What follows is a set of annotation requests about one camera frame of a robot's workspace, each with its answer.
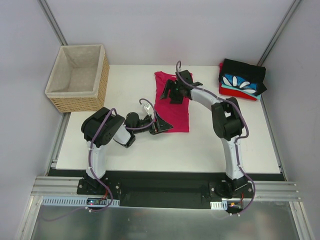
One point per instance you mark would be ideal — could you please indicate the magenta pink t-shirt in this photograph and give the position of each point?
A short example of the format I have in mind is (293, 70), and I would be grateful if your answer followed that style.
(176, 115)

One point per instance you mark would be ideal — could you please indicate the aluminium frame rail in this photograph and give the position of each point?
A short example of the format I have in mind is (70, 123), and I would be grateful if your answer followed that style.
(286, 191)

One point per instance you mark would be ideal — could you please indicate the right white cable duct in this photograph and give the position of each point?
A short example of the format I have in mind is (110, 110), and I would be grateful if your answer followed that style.
(219, 205)

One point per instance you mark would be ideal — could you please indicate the right aluminium corner post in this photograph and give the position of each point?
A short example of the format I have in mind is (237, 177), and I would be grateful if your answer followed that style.
(294, 6)

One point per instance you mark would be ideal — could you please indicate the woven wicker basket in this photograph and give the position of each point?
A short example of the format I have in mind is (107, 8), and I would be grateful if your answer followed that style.
(79, 78)

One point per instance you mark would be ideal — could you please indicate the left white cable duct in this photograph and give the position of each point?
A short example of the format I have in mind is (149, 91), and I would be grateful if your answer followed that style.
(66, 201)

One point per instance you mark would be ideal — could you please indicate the white cable duct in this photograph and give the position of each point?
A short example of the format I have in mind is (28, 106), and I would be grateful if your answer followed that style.
(219, 205)
(66, 201)

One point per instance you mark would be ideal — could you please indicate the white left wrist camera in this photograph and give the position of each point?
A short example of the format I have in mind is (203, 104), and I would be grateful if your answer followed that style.
(148, 109)

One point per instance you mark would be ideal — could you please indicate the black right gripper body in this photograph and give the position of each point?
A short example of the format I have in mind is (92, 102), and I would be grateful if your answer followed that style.
(173, 90)

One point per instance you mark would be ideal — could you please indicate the left aluminium corner post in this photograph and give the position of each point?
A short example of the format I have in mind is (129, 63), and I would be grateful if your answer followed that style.
(52, 22)

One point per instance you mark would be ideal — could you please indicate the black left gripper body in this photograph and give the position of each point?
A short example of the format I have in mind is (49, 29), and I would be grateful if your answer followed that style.
(155, 125)

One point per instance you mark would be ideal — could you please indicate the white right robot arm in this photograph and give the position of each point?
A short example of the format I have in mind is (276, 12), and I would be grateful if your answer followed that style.
(227, 122)

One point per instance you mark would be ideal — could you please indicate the red t-shirt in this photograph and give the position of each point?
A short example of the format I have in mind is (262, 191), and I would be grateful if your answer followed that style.
(235, 93)

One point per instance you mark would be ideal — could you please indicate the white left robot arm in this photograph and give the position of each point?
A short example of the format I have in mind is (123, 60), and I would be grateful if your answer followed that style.
(104, 126)

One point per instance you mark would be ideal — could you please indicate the black printed t-shirt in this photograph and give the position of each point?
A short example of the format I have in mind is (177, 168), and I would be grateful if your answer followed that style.
(243, 76)

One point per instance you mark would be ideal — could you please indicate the aluminium corner post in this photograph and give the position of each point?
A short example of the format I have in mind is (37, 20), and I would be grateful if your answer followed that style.
(294, 6)
(52, 22)

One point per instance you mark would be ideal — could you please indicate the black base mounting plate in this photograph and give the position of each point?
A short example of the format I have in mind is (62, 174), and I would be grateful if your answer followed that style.
(159, 189)

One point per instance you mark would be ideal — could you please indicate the light teal t-shirt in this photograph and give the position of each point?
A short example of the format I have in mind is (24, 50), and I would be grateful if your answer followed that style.
(250, 92)

